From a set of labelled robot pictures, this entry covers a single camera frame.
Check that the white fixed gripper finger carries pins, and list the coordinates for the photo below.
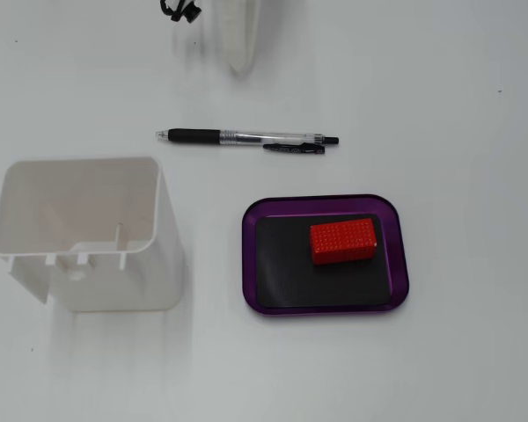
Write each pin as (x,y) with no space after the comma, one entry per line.
(242,35)

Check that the black and clear ballpoint pen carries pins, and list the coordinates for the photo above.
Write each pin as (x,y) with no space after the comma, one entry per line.
(246,138)

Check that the black tray mat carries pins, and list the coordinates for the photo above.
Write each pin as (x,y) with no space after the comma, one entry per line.
(290,281)

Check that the red perforated block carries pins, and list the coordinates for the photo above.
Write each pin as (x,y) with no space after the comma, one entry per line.
(343,242)

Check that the white plastic pen holder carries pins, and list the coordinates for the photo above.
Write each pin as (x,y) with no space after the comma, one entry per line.
(114,272)

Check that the purple metal tray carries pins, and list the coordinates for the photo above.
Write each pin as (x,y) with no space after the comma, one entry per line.
(398,246)

